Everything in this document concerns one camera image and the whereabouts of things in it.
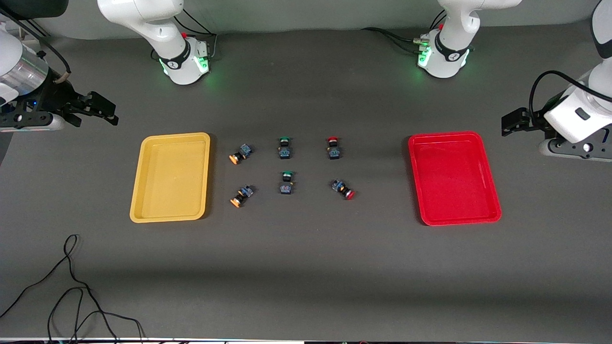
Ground yellow plastic tray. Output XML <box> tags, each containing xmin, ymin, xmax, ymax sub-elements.
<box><xmin>130</xmin><ymin>132</ymin><xmax>211</xmax><ymax>224</ymax></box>

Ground black left arm base cables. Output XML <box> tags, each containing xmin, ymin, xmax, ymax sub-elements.
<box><xmin>361</xmin><ymin>10</ymin><xmax>448</xmax><ymax>54</ymax></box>

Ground thin black loose cable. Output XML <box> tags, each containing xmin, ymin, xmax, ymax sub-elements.
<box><xmin>0</xmin><ymin>234</ymin><xmax>144</xmax><ymax>344</ymax></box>

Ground red plastic tray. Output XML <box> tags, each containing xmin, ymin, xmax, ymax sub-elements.
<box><xmin>408</xmin><ymin>131</ymin><xmax>503</xmax><ymax>226</ymax></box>

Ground yellow push button switch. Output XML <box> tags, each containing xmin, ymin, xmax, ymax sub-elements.
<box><xmin>229</xmin><ymin>185</ymin><xmax>254</xmax><ymax>208</ymax></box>
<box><xmin>229</xmin><ymin>142</ymin><xmax>253</xmax><ymax>166</ymax></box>

